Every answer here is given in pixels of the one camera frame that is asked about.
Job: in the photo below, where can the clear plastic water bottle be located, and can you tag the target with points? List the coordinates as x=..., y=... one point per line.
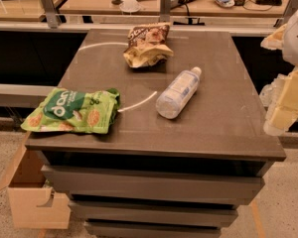
x=175, y=97

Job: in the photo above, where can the clear plastic cup lid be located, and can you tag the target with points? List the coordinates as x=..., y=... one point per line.
x=130, y=6

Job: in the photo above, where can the grey drawer cabinet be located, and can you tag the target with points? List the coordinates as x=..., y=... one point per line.
x=153, y=177

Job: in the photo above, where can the open cardboard box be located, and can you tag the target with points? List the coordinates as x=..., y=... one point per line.
x=33, y=205

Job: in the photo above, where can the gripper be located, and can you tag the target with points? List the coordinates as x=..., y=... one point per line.
x=279, y=96

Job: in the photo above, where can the green rice chip bag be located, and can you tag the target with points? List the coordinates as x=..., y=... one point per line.
x=65, y=110

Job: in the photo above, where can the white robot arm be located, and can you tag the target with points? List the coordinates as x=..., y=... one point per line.
x=283, y=108

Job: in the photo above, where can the brown chip bag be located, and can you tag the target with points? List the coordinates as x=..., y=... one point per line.
x=147, y=45

